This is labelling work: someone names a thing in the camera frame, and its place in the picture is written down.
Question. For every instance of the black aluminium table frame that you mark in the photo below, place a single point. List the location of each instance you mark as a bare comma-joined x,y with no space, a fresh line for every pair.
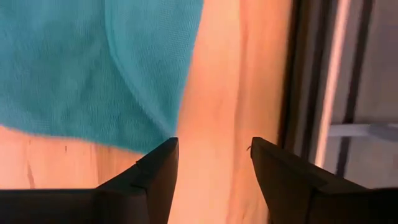
295,77

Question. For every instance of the teal terry towel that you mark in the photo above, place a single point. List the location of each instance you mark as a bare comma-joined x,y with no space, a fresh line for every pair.
77,68

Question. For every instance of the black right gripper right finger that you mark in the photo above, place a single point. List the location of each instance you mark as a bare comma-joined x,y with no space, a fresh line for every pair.
280,180

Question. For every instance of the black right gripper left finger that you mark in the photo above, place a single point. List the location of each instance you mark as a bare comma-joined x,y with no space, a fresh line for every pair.
155,180

